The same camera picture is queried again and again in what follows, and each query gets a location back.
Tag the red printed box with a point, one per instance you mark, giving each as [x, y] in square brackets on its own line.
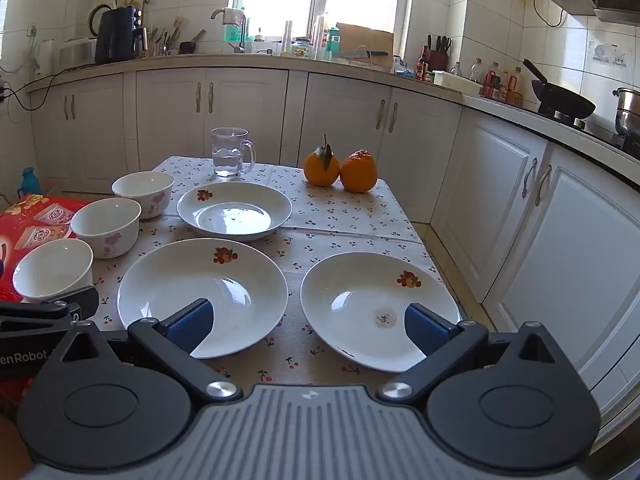
[30, 220]

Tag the small clear bottle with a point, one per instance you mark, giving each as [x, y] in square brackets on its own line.
[456, 70]

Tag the knife block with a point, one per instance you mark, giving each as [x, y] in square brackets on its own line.
[439, 57]

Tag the stainless steel pot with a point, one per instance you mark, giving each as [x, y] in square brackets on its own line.
[627, 110]

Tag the utensil holder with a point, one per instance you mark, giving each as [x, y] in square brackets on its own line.
[160, 49]

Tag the dark sauce bottle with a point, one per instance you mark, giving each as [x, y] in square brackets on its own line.
[423, 65]

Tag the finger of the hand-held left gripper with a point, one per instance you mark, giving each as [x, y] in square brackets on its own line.
[75, 302]

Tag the clear glass mug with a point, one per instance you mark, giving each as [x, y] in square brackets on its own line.
[227, 155]

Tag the white plate with fruit print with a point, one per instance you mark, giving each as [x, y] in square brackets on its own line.
[360, 295]
[200, 285]
[234, 212]

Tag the glass jar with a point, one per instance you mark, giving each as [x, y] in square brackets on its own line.
[301, 49]

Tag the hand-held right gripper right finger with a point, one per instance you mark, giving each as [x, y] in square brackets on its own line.
[425, 331]

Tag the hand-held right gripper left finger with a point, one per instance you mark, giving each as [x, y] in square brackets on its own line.
[192, 324]

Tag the black kitchen appliance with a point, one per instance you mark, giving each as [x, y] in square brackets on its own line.
[117, 35]

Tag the green dish soap bottle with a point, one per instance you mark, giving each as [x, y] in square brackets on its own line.
[234, 30]

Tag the black gas stove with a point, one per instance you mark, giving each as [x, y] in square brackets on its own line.
[600, 130]

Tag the wooden cutting board with knife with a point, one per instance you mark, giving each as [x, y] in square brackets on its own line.
[365, 37]

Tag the yellow oil bottle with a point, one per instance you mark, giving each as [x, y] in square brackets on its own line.
[515, 87]

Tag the red label bottle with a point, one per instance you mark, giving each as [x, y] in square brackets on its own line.
[491, 82]

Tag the teal lidded bottle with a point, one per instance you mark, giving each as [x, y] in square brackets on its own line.
[332, 42]

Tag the teal flask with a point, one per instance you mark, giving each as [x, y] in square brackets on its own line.
[29, 185]

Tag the kitchen countertop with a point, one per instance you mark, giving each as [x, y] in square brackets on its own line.
[300, 66]

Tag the white kitchen appliance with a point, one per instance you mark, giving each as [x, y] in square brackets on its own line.
[77, 52]

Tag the white plastic container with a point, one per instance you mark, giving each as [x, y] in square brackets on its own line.
[455, 82]

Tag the bumpy orange without leaf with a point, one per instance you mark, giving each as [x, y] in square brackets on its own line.
[358, 172]

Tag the kitchen faucet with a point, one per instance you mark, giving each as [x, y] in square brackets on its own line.
[242, 35]

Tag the white kitchen cabinets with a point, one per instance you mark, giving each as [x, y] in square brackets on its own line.
[575, 260]

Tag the black wok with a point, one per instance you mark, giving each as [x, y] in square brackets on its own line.
[562, 100]

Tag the orange with green leaf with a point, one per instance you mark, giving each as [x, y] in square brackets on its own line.
[321, 170]

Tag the cherry print tablecloth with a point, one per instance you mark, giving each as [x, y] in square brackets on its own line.
[340, 220]

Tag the white bowl with pink flowers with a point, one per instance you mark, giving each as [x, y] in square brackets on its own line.
[50, 270]
[142, 195]
[106, 227]

